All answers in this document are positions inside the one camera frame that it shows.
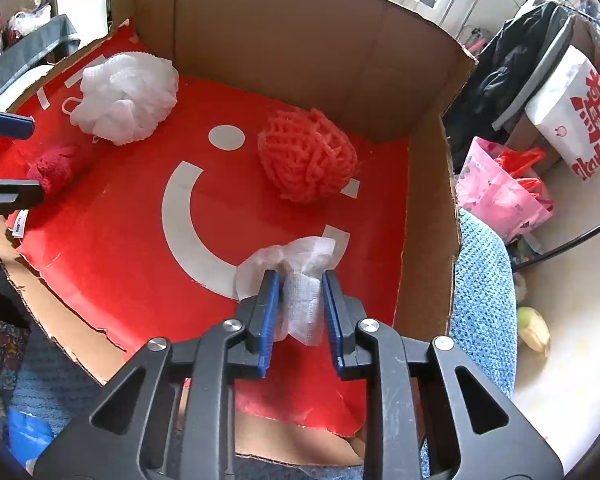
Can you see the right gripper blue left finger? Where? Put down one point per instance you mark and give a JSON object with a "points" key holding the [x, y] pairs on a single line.
{"points": [[261, 325]]}

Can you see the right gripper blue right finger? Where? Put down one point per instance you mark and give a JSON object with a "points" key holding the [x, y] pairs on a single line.
{"points": [[341, 314]]}

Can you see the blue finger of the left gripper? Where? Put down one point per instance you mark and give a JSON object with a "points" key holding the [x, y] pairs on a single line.
{"points": [[19, 194], [16, 127]]}

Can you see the red fluffy cloth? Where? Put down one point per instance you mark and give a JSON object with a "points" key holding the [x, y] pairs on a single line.
{"points": [[58, 167]]}

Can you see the white mesh bath pouf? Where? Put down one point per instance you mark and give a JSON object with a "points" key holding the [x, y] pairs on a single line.
{"points": [[124, 98]]}

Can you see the red foam net ball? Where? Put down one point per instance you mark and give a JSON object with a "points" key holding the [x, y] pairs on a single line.
{"points": [[305, 155]]}

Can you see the green yellow plush toy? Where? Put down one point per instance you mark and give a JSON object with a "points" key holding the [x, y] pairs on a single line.
{"points": [[533, 330]]}

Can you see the pink plastic bag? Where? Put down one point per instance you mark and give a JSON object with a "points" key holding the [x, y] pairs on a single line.
{"points": [[498, 186]]}

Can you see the blue knitted table cloth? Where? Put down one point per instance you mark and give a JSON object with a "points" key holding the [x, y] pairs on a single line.
{"points": [[53, 389]]}

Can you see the brown cardboard box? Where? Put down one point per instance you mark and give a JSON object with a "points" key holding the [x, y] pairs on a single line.
{"points": [[373, 68]]}

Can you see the black hanging jacket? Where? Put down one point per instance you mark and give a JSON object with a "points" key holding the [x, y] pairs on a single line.
{"points": [[510, 68]]}

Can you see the white bag red characters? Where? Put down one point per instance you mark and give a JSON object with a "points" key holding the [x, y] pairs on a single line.
{"points": [[566, 111]]}

